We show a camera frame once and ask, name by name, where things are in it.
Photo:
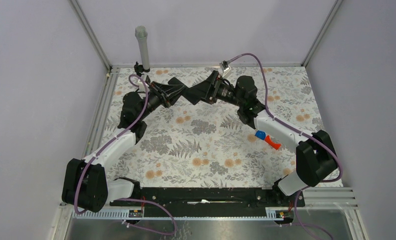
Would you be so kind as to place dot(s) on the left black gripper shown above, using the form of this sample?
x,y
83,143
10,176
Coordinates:
x,y
168,94

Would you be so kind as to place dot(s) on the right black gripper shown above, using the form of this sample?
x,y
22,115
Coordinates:
x,y
208,90

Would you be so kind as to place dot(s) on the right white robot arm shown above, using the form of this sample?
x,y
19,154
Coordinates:
x,y
315,155

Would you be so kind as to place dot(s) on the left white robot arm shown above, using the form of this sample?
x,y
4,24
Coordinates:
x,y
86,185

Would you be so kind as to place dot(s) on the black tripod microphone stand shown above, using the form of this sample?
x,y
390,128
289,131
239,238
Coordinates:
x,y
139,69

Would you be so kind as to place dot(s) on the floral patterned mat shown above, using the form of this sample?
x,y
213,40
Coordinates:
x,y
206,145

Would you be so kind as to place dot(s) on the silver microphone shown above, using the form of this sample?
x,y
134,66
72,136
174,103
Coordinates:
x,y
141,36

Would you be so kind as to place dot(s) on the blue and orange toy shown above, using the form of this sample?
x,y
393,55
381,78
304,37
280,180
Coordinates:
x,y
265,137

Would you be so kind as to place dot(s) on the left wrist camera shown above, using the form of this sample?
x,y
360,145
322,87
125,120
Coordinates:
x,y
143,83

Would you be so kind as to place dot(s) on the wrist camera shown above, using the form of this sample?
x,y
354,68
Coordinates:
x,y
143,83
225,69

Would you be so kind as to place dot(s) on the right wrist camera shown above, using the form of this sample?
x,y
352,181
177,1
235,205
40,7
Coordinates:
x,y
225,69

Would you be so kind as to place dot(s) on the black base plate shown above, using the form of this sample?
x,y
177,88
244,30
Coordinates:
x,y
206,201

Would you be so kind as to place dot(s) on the white slotted cable duct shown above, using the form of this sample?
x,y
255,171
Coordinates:
x,y
264,214

